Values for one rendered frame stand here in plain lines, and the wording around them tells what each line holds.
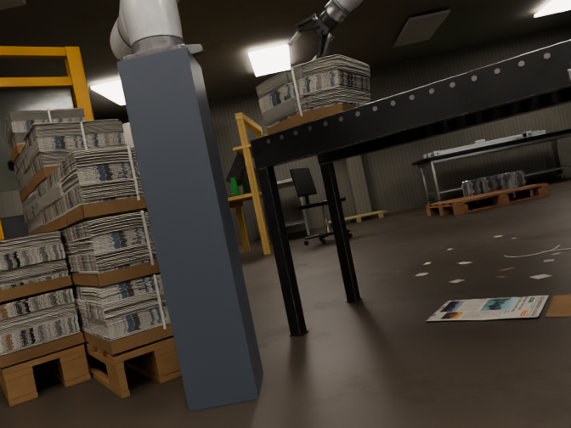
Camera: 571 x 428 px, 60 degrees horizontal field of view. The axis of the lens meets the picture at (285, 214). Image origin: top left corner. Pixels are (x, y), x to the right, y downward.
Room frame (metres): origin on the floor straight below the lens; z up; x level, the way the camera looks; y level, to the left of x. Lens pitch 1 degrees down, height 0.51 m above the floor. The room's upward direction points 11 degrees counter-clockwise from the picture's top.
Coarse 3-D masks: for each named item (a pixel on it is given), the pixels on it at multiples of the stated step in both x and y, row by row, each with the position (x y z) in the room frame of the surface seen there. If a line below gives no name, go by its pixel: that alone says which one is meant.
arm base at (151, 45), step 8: (144, 40) 1.39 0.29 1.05; (152, 40) 1.39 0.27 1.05; (160, 40) 1.39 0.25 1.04; (168, 40) 1.40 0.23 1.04; (176, 40) 1.42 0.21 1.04; (136, 48) 1.41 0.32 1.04; (144, 48) 1.39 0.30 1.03; (152, 48) 1.39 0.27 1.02; (160, 48) 1.38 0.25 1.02; (168, 48) 1.38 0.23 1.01; (176, 48) 1.37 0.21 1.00; (192, 48) 1.45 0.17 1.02; (200, 48) 1.45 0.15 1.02; (128, 56) 1.38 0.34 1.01; (136, 56) 1.38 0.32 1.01
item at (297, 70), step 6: (300, 66) 1.91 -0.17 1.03; (288, 72) 1.95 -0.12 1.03; (294, 72) 1.93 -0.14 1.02; (300, 72) 1.92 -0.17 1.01; (288, 78) 1.95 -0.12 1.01; (300, 78) 1.92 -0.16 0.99; (288, 84) 1.95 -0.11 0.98; (300, 84) 1.92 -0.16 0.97; (294, 90) 1.94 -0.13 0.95; (300, 90) 1.92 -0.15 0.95; (294, 96) 1.94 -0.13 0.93; (300, 96) 1.92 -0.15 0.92; (294, 102) 1.94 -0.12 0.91; (300, 102) 1.92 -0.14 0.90; (294, 108) 1.94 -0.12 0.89; (306, 108) 1.91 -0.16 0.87
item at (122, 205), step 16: (80, 208) 1.63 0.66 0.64; (96, 208) 1.63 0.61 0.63; (112, 208) 1.66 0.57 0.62; (128, 208) 1.69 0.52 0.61; (48, 224) 2.17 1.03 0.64; (64, 224) 1.90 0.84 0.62; (112, 272) 1.63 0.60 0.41; (128, 272) 1.66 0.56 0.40; (144, 272) 1.70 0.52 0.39; (96, 336) 1.76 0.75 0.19; (128, 336) 1.64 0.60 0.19; (144, 336) 1.67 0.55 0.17; (160, 336) 1.70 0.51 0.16; (112, 352) 1.61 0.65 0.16
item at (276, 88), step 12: (264, 84) 2.02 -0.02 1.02; (276, 84) 1.98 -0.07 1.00; (264, 96) 2.02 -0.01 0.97; (276, 96) 1.99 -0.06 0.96; (288, 96) 1.95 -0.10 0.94; (264, 108) 2.03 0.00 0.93; (276, 108) 1.99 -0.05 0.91; (288, 108) 1.96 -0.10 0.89; (264, 120) 2.03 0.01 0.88; (276, 120) 2.00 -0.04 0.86
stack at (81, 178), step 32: (64, 160) 1.74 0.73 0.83; (96, 160) 1.65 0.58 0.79; (128, 160) 1.71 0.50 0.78; (32, 192) 2.39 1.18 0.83; (64, 192) 1.84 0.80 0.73; (96, 192) 1.64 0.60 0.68; (128, 192) 1.70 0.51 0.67; (96, 224) 1.63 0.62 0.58; (128, 224) 1.69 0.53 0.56; (96, 256) 1.61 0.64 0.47; (128, 256) 1.67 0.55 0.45; (96, 288) 1.66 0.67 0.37; (128, 288) 1.67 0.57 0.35; (160, 288) 1.73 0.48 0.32; (96, 320) 1.73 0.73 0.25; (128, 320) 1.65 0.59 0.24; (160, 320) 1.72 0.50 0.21; (96, 352) 1.84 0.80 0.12; (128, 352) 1.64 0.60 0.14; (160, 352) 1.69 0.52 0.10
